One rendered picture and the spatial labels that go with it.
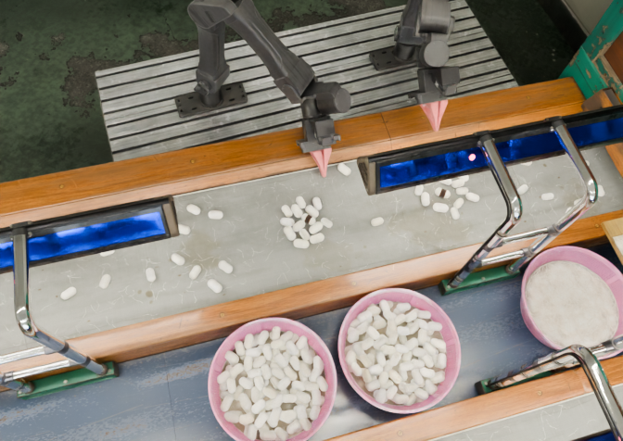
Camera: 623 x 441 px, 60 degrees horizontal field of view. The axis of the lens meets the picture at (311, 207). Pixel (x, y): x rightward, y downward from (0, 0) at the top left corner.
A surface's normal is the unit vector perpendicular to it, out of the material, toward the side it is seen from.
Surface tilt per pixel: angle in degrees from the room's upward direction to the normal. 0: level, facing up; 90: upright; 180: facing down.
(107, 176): 0
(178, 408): 0
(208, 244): 0
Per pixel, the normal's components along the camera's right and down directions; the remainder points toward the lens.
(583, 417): 0.06, -0.44
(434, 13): 0.02, -0.11
